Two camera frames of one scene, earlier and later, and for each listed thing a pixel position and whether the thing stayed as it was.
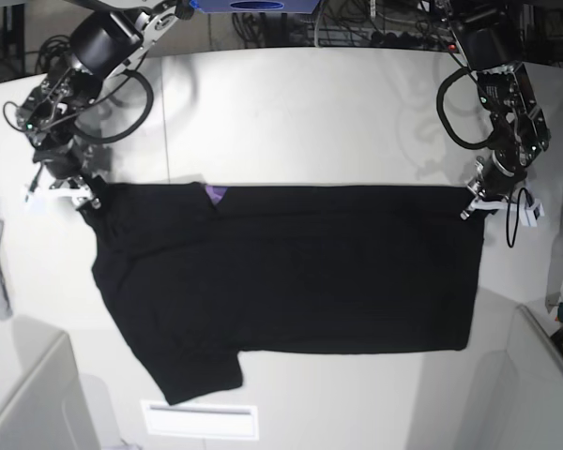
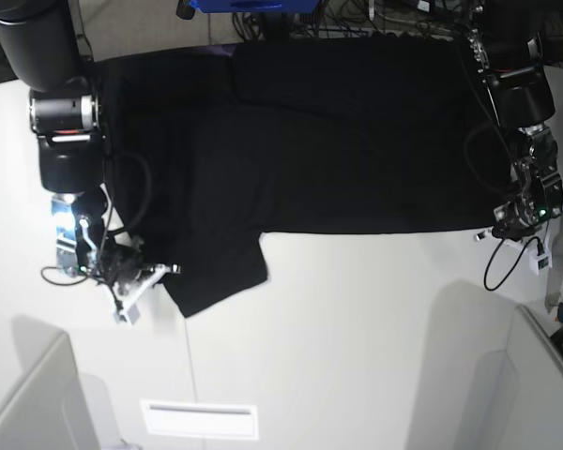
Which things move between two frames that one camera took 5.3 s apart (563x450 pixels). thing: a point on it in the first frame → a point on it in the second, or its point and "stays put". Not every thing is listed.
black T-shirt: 199,273 → 207,147
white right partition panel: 544,410 stays put
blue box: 255,6 stays put
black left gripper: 68,163 → 124,268
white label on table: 202,420 stays put
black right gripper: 493,181 → 514,222
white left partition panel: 49,410 stays put
